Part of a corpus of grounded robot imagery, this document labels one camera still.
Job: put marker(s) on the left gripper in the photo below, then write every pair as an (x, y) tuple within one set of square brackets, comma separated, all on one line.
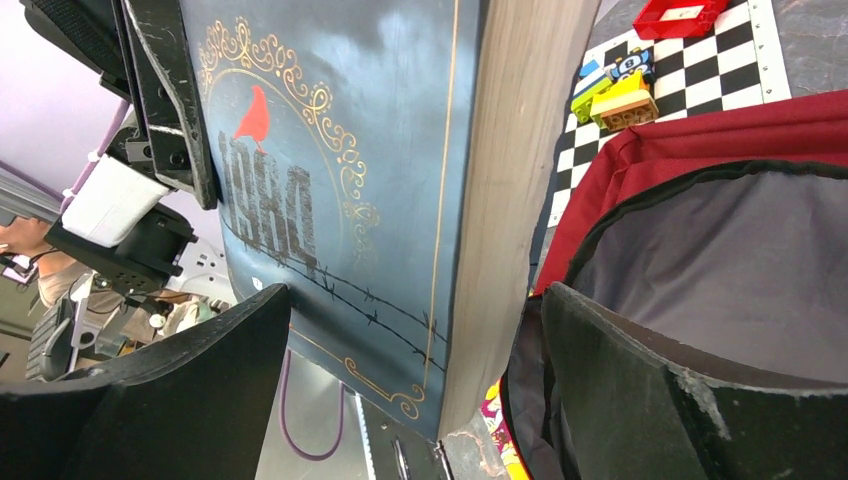
[(140, 51)]

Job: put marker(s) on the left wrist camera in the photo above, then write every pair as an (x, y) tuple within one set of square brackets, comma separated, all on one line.
[(108, 200)]

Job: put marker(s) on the red backpack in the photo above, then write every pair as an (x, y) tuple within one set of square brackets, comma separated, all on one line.
[(726, 232)]

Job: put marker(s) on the red plastic box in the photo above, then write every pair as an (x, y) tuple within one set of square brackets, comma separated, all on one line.
[(668, 19)]

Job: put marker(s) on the orange Roald Dahl book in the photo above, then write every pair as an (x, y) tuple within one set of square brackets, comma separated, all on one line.
[(492, 411)]

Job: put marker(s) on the person at desk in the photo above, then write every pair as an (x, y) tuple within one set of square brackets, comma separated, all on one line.
[(58, 272)]

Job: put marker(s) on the colourful toy block cluster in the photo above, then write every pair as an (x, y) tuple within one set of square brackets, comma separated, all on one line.
[(617, 96)]

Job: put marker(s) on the blue nineteen eighty-four book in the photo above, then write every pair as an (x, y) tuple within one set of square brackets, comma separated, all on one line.
[(388, 161)]

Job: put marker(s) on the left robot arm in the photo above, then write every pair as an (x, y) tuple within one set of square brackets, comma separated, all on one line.
[(160, 252)]

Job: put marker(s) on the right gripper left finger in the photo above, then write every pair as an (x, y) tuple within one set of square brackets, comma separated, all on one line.
[(192, 406)]

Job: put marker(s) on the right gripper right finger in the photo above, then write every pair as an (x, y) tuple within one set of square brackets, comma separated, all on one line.
[(640, 405)]

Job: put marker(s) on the black white chess mat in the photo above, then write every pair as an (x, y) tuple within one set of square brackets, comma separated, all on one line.
[(738, 64)]

